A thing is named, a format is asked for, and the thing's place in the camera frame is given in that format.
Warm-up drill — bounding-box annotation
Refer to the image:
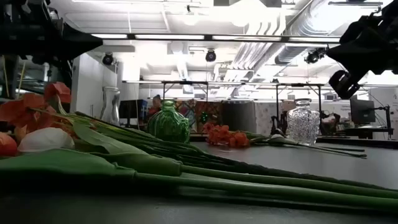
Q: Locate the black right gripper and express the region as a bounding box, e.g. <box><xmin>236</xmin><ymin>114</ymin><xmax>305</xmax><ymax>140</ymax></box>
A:
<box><xmin>325</xmin><ymin>43</ymin><xmax>389</xmax><ymax>100</ymax></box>

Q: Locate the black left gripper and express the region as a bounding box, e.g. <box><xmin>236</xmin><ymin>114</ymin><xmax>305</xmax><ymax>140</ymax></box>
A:
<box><xmin>29</xmin><ymin>21</ymin><xmax>103</xmax><ymax>63</ymax></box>

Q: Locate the tall smooth clear glass vase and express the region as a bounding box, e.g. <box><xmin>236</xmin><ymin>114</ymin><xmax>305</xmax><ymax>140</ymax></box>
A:
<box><xmin>99</xmin><ymin>86</ymin><xmax>121</xmax><ymax>126</ymax></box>

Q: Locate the clear cut-glass vase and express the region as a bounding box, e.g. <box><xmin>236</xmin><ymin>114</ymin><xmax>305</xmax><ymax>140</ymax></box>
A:
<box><xmin>285</xmin><ymin>98</ymin><xmax>321</xmax><ymax>146</ymax></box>

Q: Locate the large orange flower bunch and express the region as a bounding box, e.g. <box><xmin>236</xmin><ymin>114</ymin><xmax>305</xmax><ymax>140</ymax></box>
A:
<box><xmin>0</xmin><ymin>82</ymin><xmax>392</xmax><ymax>191</ymax></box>

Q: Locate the green ribbed glass vase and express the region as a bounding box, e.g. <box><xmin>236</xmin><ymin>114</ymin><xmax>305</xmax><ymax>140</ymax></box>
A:
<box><xmin>147</xmin><ymin>99</ymin><xmax>191</xmax><ymax>144</ymax></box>

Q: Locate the small orange flower bunch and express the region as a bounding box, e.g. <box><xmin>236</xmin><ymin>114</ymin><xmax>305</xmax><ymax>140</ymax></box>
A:
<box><xmin>202</xmin><ymin>122</ymin><xmax>271</xmax><ymax>149</ymax></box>

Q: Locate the black monitor on arm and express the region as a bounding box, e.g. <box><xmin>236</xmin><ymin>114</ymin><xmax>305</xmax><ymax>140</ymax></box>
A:
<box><xmin>349</xmin><ymin>98</ymin><xmax>377</xmax><ymax>124</ymax></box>

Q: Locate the black ceiling spotlight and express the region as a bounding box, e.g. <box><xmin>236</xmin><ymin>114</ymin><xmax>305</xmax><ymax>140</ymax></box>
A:
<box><xmin>204</xmin><ymin>49</ymin><xmax>218</xmax><ymax>63</ymax></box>
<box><xmin>303</xmin><ymin>47</ymin><xmax>328</xmax><ymax>65</ymax></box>
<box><xmin>101</xmin><ymin>52</ymin><xmax>115</xmax><ymax>67</ymax></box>

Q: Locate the dark background desk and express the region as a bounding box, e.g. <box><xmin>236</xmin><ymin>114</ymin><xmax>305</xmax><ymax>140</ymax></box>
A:
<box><xmin>340</xmin><ymin>126</ymin><xmax>395</xmax><ymax>140</ymax></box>

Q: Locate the black monitor with blue edge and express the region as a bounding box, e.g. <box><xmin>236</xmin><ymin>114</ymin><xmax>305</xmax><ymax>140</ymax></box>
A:
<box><xmin>119</xmin><ymin>99</ymin><xmax>149</xmax><ymax>128</ymax></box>

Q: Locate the long ceiling light bar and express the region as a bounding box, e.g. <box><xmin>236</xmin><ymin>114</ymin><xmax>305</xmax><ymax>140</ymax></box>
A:
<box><xmin>91</xmin><ymin>33</ymin><xmax>342</xmax><ymax>44</ymax></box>

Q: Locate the person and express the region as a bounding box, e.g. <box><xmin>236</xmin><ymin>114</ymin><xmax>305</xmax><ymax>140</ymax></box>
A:
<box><xmin>151</xmin><ymin>95</ymin><xmax>163</xmax><ymax>116</ymax></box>

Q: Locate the pale patterned partition panel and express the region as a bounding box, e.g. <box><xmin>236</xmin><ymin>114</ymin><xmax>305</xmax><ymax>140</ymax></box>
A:
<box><xmin>255</xmin><ymin>102</ymin><xmax>292</xmax><ymax>136</ymax></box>

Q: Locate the dark grey partition panel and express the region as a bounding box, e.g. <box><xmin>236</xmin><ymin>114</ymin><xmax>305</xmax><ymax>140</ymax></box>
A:
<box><xmin>221</xmin><ymin>101</ymin><xmax>257</xmax><ymax>134</ymax></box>

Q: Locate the colourful patterned tapestry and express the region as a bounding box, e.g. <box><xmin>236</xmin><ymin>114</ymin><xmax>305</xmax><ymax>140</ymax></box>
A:
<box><xmin>175</xmin><ymin>99</ymin><xmax>223</xmax><ymax>134</ymax></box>

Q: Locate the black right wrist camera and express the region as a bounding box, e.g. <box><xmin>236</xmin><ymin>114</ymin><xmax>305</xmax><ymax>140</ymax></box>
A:
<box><xmin>340</xmin><ymin>14</ymin><xmax>384</xmax><ymax>45</ymax></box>

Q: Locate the black metal rig frame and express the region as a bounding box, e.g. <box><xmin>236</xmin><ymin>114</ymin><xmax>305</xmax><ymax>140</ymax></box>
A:
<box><xmin>160</xmin><ymin>80</ymin><xmax>210</xmax><ymax>102</ymax></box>
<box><xmin>275</xmin><ymin>82</ymin><xmax>325</xmax><ymax>138</ymax></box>

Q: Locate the yellow cable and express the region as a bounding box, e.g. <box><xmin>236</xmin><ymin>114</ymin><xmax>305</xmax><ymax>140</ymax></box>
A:
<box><xmin>17</xmin><ymin>62</ymin><xmax>26</xmax><ymax>98</ymax></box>
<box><xmin>2</xmin><ymin>55</ymin><xmax>9</xmax><ymax>98</ymax></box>

